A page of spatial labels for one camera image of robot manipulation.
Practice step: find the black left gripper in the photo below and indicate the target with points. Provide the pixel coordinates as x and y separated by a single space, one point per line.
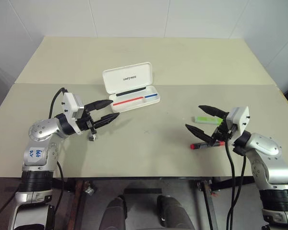
85 122

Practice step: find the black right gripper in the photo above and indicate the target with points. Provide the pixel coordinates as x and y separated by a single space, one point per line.
222 133

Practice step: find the green eraser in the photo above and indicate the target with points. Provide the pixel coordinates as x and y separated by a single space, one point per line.
206 119

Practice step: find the black marker with red cap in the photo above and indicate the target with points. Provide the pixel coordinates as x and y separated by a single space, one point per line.
199 145

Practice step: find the white plastic pencil case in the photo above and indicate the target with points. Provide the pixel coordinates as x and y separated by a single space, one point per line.
129 79

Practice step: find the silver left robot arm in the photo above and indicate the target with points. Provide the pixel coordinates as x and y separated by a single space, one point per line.
42 130

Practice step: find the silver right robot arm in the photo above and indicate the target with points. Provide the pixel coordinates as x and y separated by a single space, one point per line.
266 146

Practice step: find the grey metal table leg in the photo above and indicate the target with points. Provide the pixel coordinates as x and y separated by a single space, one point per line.
210 208

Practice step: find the rusty brown table leg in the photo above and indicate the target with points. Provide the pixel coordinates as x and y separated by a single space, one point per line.
78 203

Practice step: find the dark rounded shape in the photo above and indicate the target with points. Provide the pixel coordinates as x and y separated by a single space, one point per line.
114 213
174 213

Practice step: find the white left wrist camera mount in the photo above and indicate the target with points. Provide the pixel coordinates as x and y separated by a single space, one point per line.
70 103

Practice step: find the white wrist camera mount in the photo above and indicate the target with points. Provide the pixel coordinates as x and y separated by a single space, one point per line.
241 119
70 103

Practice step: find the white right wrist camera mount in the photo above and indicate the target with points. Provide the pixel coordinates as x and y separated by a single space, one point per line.
241 119

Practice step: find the black table frame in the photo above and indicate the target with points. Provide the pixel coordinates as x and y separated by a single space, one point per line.
134 178

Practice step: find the small metal bracket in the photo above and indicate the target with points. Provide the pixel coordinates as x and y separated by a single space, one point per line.
89 190

